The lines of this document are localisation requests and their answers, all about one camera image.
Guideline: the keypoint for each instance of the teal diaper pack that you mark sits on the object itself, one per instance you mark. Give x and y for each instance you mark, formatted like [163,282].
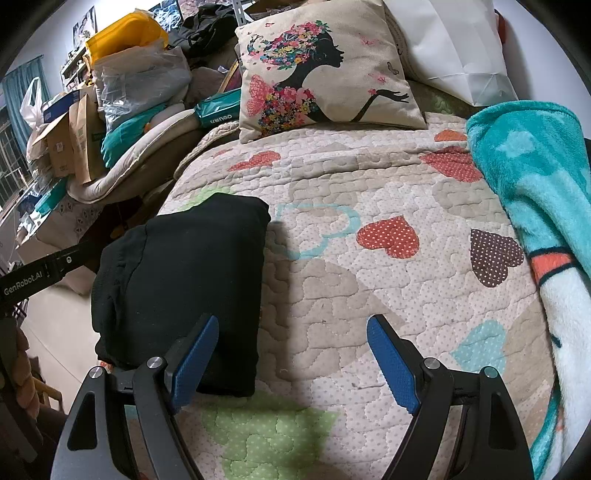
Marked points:
[129,136]

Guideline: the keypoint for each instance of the beige padded mat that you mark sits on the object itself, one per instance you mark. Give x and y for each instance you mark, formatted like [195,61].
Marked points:
[134,170]

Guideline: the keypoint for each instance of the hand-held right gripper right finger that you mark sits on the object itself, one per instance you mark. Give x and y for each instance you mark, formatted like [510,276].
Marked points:
[392,364]

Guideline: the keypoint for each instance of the black pants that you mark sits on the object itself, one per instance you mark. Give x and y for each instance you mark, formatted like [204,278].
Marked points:
[184,277]

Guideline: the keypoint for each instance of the teal tissue pack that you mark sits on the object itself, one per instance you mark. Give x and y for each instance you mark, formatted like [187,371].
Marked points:
[217,110]

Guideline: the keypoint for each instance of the wall poster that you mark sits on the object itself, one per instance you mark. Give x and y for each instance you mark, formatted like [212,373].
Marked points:
[85,25]

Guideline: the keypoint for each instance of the small teal packet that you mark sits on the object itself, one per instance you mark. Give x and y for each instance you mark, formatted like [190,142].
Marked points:
[51,196]

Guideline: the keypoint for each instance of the beige patterned cloth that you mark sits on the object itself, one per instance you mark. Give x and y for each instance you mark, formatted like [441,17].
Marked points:
[69,226]

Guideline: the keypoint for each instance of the teal curtain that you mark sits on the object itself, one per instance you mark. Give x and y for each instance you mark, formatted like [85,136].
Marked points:
[18,101]

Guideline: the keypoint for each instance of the black bag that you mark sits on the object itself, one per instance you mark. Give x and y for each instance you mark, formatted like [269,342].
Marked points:
[207,27]

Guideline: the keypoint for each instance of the blue box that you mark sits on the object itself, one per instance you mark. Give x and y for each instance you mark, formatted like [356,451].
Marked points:
[62,104]

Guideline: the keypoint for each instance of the white paper bag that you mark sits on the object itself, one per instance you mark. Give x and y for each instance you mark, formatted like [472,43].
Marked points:
[452,41]

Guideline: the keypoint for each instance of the yellow bag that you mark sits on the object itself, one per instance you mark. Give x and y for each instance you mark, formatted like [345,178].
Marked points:
[127,34]

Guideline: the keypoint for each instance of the white metal shelf rail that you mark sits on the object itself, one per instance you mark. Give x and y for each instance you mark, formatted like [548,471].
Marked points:
[240,14]

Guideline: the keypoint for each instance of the floral silhouette printed cushion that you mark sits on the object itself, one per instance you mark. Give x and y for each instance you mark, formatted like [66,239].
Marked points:
[332,83]

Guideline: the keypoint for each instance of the olive green quilted cover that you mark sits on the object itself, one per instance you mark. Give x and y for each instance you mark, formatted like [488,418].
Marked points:
[445,99]

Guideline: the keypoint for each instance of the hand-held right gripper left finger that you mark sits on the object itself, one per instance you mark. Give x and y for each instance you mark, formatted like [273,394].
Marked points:
[194,364]

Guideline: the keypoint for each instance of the cardboard box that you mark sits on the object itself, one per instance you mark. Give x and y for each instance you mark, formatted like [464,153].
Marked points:
[53,143]

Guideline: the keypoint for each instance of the heart patterned quilted bedspread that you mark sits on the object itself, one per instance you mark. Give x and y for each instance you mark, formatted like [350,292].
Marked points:
[369,295]

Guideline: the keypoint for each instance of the clear plastic bag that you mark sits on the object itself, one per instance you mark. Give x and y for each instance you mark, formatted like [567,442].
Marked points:
[143,83]

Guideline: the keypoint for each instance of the teal fleece blanket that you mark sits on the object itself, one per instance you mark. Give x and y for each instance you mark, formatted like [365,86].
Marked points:
[540,184]

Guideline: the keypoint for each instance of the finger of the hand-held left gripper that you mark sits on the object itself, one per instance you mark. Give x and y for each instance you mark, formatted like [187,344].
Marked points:
[76,260]

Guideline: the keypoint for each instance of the white plastic bag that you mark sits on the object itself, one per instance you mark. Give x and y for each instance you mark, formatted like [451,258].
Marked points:
[34,106]

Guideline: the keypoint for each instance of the brown paper bag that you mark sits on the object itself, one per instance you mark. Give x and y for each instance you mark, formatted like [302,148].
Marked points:
[85,138]

